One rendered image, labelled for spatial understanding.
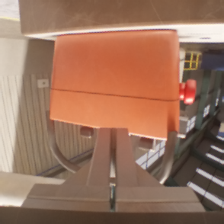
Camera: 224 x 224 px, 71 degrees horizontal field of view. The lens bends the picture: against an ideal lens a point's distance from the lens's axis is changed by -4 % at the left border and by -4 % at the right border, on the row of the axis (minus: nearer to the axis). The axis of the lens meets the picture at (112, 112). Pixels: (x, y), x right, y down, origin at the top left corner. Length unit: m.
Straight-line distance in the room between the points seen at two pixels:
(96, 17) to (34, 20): 0.10
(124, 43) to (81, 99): 0.09
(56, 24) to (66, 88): 0.08
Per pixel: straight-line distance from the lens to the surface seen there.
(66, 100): 0.24
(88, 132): 0.30
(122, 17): 0.20
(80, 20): 0.22
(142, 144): 0.27
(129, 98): 0.20
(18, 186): 0.74
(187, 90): 0.24
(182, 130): 0.38
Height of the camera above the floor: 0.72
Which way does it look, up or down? 17 degrees up
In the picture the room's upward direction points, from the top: 179 degrees counter-clockwise
